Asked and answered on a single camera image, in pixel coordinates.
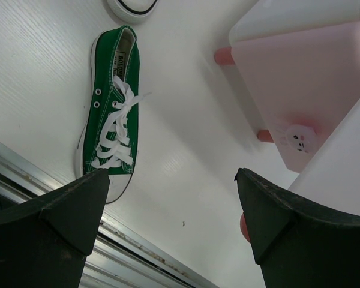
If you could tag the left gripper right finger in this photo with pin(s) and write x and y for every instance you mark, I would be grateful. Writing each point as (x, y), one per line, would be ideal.
(295, 241)

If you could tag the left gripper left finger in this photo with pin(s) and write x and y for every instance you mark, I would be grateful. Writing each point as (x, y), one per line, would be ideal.
(44, 242)

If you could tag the white shoe cabinet body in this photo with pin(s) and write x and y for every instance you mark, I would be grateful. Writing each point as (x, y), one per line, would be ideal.
(270, 18)

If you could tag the green sneaker front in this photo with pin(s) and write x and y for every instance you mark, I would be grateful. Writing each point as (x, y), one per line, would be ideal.
(109, 139)

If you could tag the green sneaker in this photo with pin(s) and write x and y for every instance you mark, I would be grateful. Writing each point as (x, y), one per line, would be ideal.
(132, 11)
(109, 139)

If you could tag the light pink lower drawer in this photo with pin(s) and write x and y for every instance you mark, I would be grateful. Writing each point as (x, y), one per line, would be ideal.
(303, 83)

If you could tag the green sneaker rear left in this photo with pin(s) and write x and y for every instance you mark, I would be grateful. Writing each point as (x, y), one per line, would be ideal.
(132, 11)

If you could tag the aluminium rail frame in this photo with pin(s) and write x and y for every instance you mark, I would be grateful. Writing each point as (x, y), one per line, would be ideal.
(120, 257)

